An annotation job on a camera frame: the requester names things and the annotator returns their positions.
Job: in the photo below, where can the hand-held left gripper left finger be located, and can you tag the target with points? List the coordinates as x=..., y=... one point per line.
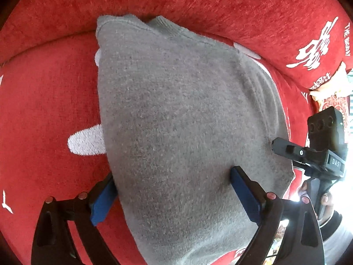
x=102, y=198

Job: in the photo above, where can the grey sock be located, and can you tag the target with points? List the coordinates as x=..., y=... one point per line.
x=179, y=132

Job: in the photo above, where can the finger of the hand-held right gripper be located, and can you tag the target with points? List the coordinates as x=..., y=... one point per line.
x=295, y=150

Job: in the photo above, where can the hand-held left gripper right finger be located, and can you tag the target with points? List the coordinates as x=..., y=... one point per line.
x=245, y=193

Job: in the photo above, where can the cream cloth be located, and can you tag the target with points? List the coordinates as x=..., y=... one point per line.
x=337, y=81

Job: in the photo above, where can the red patterned cloth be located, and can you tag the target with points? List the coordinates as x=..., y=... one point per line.
x=332, y=105

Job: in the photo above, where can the red printed sofa cover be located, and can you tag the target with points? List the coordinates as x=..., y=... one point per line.
x=52, y=93

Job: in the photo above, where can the person's right hand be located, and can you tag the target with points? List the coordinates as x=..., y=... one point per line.
x=327, y=199

